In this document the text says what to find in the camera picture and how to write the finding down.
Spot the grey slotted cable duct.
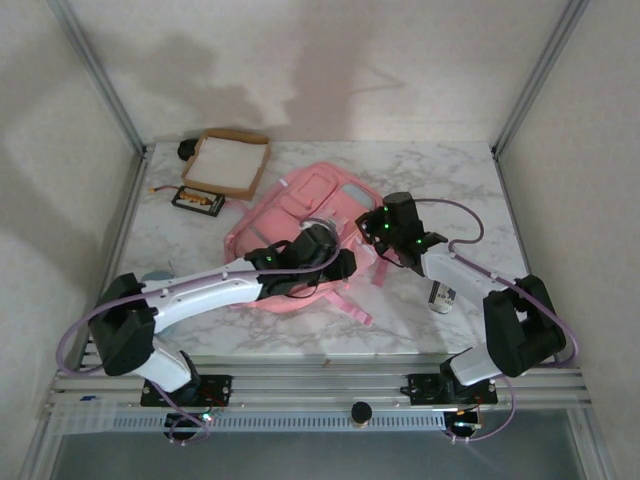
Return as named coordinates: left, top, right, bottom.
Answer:
left=110, top=413, right=447, bottom=431

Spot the black controller board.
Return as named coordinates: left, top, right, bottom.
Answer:
left=446, top=407, right=485, bottom=435
left=166, top=412, right=214, bottom=442

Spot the aluminium rail frame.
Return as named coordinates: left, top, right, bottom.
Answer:
left=47, top=367, right=589, bottom=416

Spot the black knob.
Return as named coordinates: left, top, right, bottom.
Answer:
left=349, top=400, right=374, bottom=430

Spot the black battery pack with lead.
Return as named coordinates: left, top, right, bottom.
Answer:
left=148, top=183, right=227, bottom=217

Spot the pink student backpack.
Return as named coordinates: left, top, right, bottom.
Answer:
left=222, top=160, right=391, bottom=326

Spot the cardboard tray with white foam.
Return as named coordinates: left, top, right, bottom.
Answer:
left=180, top=128, right=272, bottom=201

